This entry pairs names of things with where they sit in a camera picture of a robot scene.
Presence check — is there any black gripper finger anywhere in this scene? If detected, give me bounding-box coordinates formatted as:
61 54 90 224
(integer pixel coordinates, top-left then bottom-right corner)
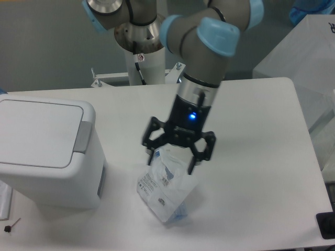
141 116 171 166
186 131 216 175

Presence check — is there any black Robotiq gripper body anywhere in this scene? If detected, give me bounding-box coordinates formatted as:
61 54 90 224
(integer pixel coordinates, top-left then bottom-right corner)
163 93 211 149

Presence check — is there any white push-lid trash can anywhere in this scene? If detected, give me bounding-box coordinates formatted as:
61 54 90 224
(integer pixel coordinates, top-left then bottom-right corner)
1 94 106 209

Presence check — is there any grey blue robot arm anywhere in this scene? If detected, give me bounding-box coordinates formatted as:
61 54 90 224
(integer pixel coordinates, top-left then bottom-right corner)
82 1 264 173

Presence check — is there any clear plastic bag with print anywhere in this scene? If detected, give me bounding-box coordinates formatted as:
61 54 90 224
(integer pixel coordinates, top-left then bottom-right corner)
137 147 198 224

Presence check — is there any black device at table edge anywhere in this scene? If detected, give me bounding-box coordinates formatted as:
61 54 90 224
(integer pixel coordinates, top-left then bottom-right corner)
316 212 334 239

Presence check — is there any blue shoe cover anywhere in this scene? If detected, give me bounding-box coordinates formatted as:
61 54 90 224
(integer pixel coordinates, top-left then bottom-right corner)
289 0 334 26

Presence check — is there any clear plastic sheet at left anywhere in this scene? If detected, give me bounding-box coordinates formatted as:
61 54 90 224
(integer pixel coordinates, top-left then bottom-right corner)
0 181 13 221

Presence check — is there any small black pin tool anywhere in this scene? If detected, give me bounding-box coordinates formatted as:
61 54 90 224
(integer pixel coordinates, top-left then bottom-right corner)
4 218 21 233

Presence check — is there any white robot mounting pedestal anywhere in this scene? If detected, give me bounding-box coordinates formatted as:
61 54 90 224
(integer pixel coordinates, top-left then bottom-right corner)
90 18 187 88

